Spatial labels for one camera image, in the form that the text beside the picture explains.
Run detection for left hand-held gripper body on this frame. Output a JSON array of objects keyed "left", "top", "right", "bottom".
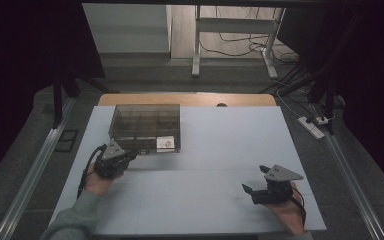
[{"left": 94, "top": 138, "right": 132, "bottom": 180}]

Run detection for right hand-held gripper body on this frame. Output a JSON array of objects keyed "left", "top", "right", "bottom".
[{"left": 251, "top": 164, "right": 305, "bottom": 205}]

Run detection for smoky transparent drawer box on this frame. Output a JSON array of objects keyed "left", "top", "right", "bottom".
[{"left": 108, "top": 103, "right": 182, "bottom": 155}]

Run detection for small white card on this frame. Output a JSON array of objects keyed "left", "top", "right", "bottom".
[{"left": 155, "top": 135, "right": 176, "bottom": 154}]

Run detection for person's left hand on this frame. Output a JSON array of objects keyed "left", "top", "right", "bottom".
[{"left": 83, "top": 162, "right": 125, "bottom": 197}]

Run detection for person's right hand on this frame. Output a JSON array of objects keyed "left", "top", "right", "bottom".
[{"left": 263, "top": 181, "right": 307, "bottom": 236}]

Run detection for white power strip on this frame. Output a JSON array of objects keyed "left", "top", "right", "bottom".
[{"left": 297, "top": 115, "right": 326, "bottom": 140}]

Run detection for black metal stand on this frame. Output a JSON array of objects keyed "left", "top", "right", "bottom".
[
  {"left": 50, "top": 64, "right": 120, "bottom": 130},
  {"left": 278, "top": 13, "right": 366, "bottom": 135}
]

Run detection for white cabinet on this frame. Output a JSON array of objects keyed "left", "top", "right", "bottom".
[{"left": 81, "top": 3, "right": 173, "bottom": 54}]

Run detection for dark curtain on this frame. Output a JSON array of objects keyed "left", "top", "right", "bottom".
[
  {"left": 276, "top": 0, "right": 384, "bottom": 201},
  {"left": 0, "top": 0, "right": 106, "bottom": 188}
]

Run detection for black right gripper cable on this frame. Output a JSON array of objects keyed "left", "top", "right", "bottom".
[{"left": 291, "top": 185, "right": 308, "bottom": 225}]

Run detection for black floor frame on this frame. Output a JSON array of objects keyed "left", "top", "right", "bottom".
[{"left": 54, "top": 129, "right": 80, "bottom": 154}]

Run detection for white power cable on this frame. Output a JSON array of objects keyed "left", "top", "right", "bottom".
[{"left": 275, "top": 89, "right": 303, "bottom": 120}]

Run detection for aluminium floor rail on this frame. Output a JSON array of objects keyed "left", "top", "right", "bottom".
[
  {"left": 309, "top": 103, "right": 384, "bottom": 240},
  {"left": 0, "top": 96, "right": 78, "bottom": 240}
]

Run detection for black floor cables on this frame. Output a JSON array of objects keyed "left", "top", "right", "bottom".
[{"left": 199, "top": 32, "right": 299, "bottom": 65}]

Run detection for white metal desk frame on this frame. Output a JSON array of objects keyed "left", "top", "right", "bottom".
[{"left": 191, "top": 4, "right": 286, "bottom": 80}]

